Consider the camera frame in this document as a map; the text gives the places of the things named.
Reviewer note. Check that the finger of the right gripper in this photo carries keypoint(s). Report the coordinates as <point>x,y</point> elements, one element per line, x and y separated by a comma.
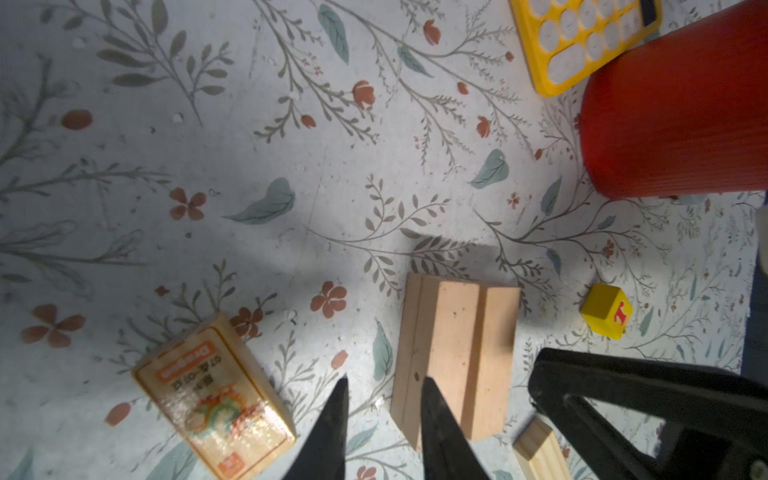
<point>716,421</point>

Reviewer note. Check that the plain wood block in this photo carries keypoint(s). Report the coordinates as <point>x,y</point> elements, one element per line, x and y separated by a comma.
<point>491,362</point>

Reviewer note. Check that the yellow letter cube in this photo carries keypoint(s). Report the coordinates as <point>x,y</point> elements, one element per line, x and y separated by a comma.
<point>607,311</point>

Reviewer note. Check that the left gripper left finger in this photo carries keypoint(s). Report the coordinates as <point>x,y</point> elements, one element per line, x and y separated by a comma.
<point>323,453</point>

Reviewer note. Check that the printed dragon wood block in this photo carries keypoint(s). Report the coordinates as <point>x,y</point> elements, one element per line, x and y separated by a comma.
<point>209,386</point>

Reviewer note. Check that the grooved light wood block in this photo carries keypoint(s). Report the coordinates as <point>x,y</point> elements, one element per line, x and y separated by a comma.
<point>539,454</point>

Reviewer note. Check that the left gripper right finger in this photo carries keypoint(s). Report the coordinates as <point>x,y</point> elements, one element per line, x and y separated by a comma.
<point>446,452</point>

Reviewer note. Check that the red pencil cup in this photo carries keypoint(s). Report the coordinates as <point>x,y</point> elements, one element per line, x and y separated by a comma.
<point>685,114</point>

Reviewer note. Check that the yellow calculator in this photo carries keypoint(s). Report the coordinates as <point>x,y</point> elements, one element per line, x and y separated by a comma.
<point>565,41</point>

